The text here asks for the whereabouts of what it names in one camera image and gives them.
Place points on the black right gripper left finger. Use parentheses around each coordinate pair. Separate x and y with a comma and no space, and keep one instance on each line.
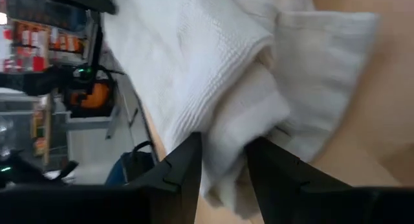
(113,204)

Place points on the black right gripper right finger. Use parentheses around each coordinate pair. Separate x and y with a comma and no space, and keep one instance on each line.
(323,204)

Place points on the white waffle towel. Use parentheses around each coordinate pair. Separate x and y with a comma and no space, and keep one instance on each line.
(194,55)

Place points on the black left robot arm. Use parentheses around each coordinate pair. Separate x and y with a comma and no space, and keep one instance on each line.
(39,83)

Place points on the shelf with red items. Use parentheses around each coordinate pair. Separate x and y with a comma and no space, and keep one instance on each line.
(32,39)

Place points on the black machine green light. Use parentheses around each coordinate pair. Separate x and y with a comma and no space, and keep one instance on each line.
(26,175)

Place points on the orange and black machine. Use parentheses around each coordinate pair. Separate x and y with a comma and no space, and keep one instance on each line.
(93,96)

